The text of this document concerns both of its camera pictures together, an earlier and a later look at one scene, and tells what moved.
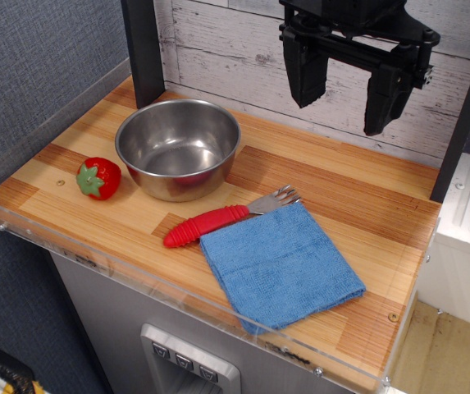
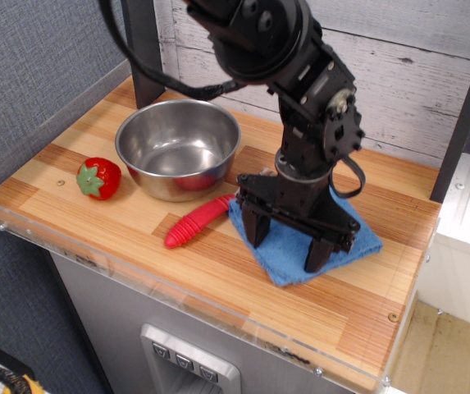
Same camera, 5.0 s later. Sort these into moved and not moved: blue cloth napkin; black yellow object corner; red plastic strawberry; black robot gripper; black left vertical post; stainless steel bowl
Moved: black robot gripper; blue cloth napkin
Not moved: red plastic strawberry; black left vertical post; black yellow object corner; stainless steel bowl
